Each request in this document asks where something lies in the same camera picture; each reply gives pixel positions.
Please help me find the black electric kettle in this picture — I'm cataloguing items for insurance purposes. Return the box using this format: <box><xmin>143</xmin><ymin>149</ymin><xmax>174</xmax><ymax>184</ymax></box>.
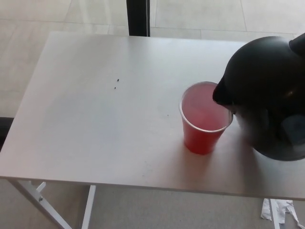
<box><xmin>212</xmin><ymin>32</ymin><xmax>305</xmax><ymax>161</ymax></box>

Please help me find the red plastic cup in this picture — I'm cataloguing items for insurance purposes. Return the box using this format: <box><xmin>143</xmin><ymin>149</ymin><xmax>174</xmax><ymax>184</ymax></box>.
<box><xmin>178</xmin><ymin>81</ymin><xmax>234</xmax><ymax>155</ymax></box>

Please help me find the white straight table leg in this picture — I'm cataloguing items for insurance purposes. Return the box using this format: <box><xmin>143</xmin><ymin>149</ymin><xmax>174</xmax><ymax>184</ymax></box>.
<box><xmin>270</xmin><ymin>198</ymin><xmax>282</xmax><ymax>229</ymax></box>
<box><xmin>80</xmin><ymin>185</ymin><xmax>96</xmax><ymax>229</ymax></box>

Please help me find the crumpled white paper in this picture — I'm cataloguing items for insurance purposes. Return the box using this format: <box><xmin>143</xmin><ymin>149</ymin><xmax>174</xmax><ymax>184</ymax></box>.
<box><xmin>261</xmin><ymin>198</ymin><xmax>302</xmax><ymax>226</ymax></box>

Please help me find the black window frame post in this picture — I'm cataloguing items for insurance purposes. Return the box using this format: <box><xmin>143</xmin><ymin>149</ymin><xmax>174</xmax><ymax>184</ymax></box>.
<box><xmin>126</xmin><ymin>0</ymin><xmax>152</xmax><ymax>37</ymax></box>

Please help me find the white slanted table leg frame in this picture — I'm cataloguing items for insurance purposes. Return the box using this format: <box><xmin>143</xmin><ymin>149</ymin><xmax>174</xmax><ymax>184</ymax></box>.
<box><xmin>6</xmin><ymin>179</ymin><xmax>70</xmax><ymax>229</ymax></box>

